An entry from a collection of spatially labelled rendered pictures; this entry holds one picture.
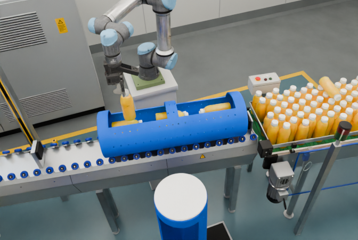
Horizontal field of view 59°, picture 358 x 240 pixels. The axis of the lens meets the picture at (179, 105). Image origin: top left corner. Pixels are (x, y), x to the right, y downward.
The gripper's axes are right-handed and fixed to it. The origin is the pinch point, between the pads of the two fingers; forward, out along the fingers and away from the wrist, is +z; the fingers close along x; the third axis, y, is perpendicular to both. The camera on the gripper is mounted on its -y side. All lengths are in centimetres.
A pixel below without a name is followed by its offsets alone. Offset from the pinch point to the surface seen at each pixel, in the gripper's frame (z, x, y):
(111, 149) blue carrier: 34.5, 7.3, 13.3
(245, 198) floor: 144, -8, -85
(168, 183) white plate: 41, 32, -16
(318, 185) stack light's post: 72, 32, -111
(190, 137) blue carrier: 34.2, 7.7, -33.4
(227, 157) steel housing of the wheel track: 60, 8, -57
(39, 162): 47, -2, 59
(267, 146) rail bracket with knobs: 44, 16, -79
